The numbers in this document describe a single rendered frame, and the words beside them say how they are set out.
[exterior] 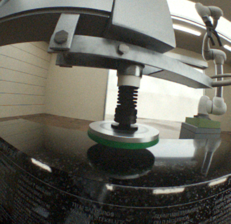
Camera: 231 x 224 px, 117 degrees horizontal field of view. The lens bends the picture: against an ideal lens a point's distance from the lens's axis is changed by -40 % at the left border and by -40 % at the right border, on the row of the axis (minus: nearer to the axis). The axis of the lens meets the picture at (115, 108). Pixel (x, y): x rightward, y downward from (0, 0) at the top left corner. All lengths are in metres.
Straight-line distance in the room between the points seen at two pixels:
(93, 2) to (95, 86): 5.21
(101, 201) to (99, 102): 5.19
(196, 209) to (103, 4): 0.48
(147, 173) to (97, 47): 0.30
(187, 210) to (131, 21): 0.41
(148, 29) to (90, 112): 5.29
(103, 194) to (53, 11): 0.40
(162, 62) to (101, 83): 5.07
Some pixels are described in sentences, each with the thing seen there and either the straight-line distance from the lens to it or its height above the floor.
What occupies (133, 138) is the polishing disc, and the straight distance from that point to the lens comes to 0.26.
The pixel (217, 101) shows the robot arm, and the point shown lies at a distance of 1.43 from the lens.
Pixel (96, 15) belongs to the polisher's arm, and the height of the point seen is 1.17.
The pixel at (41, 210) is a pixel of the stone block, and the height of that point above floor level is 0.76.
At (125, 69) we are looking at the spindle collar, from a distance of 0.33.
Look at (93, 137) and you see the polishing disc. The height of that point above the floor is 0.87.
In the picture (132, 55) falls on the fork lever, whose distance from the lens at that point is 0.31.
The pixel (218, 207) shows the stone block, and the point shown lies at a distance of 0.30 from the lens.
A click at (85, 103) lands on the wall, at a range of 5.57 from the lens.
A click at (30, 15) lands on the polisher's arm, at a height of 1.17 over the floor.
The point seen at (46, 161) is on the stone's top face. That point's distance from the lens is 0.26.
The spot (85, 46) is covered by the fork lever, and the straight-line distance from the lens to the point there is 0.29.
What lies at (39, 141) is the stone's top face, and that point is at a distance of 0.37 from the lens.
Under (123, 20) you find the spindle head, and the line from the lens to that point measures 0.29.
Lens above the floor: 0.96
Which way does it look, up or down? 3 degrees down
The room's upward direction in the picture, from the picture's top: 5 degrees clockwise
